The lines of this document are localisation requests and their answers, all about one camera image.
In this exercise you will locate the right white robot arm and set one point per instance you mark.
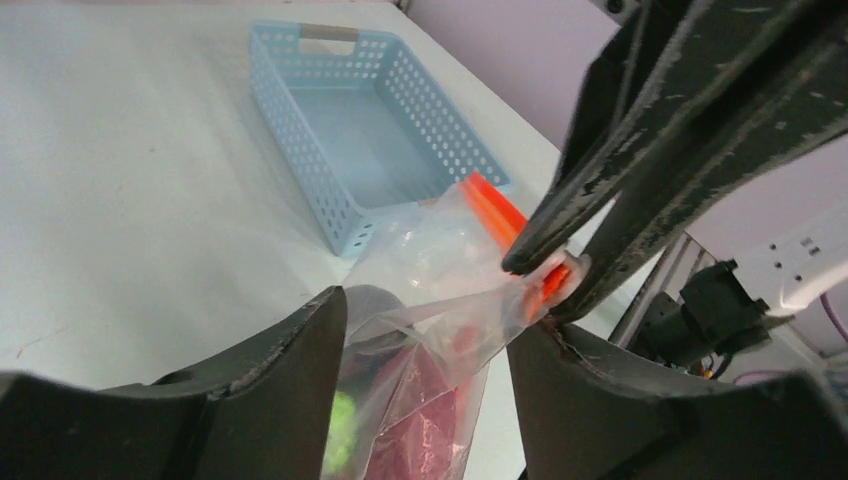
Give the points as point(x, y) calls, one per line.
point(733, 304)

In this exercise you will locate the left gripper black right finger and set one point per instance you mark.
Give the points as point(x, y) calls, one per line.
point(590, 410)

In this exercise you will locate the light blue perforated basket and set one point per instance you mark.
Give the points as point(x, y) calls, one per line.
point(365, 128)

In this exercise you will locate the clear zip bag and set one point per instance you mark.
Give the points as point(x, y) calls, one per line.
point(434, 279)

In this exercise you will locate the dark red toy fruit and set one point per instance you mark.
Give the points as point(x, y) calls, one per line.
point(418, 426)

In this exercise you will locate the green toy pepper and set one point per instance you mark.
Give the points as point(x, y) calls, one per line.
point(342, 433)

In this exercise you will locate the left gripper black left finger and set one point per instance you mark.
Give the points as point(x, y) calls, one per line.
point(257, 410)

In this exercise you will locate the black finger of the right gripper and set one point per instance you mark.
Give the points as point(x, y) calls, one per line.
point(673, 74)
point(803, 107)

